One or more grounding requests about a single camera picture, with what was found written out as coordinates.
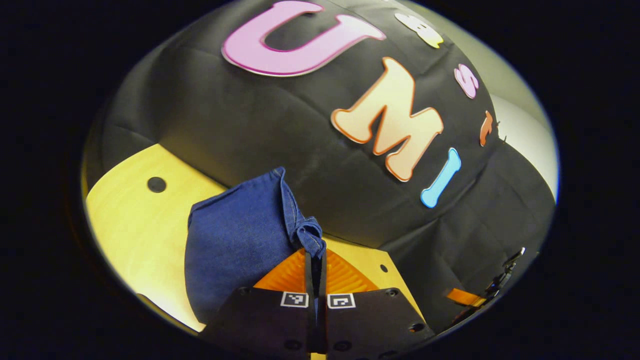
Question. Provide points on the blue denim jeans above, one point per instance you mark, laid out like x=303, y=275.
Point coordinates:
x=235, y=240

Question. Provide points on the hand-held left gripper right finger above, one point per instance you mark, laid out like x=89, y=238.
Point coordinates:
x=323, y=325

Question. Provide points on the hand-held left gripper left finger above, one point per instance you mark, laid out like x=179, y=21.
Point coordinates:
x=310, y=325

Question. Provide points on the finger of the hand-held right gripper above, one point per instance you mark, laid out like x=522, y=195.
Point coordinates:
x=465, y=297

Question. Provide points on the black backdrop cloth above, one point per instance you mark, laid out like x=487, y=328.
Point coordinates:
x=300, y=140

